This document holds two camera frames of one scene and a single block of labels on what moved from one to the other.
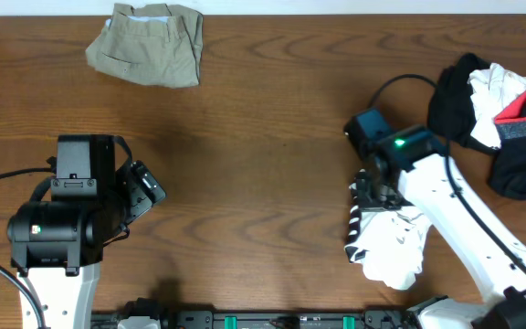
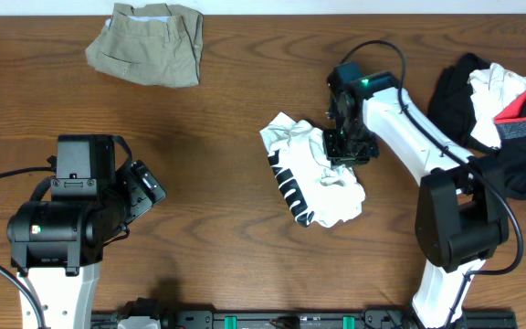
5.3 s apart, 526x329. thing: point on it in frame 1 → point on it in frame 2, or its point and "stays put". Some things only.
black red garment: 524,163 stays put
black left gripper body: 142,191 stays put
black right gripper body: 372,197 → 351,144
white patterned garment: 494,89 stays put
